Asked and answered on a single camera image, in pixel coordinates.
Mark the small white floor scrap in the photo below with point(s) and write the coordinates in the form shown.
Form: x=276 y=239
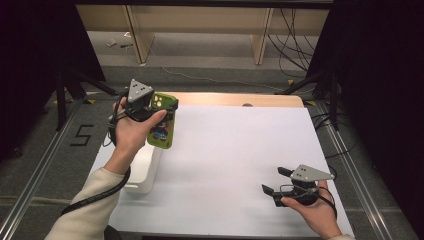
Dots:
x=111 y=42

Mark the white table sheet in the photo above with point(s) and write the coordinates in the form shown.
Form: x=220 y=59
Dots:
x=240 y=160

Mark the white plastic bin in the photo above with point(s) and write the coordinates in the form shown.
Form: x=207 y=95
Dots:
x=146 y=170

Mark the black metal stand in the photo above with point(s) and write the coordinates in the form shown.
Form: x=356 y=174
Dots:
x=333 y=100
x=61 y=100

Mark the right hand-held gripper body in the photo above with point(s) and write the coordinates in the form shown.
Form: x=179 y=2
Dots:
x=306 y=193

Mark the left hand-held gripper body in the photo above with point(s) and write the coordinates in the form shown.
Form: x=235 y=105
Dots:
x=140 y=100

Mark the small black floor pen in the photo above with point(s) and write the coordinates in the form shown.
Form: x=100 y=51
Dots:
x=126 y=45

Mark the green cartoon phone case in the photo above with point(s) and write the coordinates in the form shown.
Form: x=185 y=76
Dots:
x=163 y=133

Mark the person's left hand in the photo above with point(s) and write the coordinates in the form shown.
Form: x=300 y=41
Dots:
x=133 y=133

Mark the person's right hand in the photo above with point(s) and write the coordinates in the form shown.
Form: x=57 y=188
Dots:
x=318 y=213

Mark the dark curtain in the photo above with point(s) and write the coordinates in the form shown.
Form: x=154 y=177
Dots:
x=33 y=66
x=383 y=83

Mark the wooden shelf unit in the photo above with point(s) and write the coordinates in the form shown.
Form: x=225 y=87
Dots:
x=200 y=20

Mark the dark round object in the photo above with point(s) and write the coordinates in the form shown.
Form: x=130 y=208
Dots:
x=112 y=233

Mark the yellow floor tape piece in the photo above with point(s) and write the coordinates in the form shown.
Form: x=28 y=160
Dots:
x=291 y=82
x=90 y=101
x=311 y=103

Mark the aluminium floor rail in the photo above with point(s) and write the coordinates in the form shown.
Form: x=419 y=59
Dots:
x=353 y=173
x=36 y=173

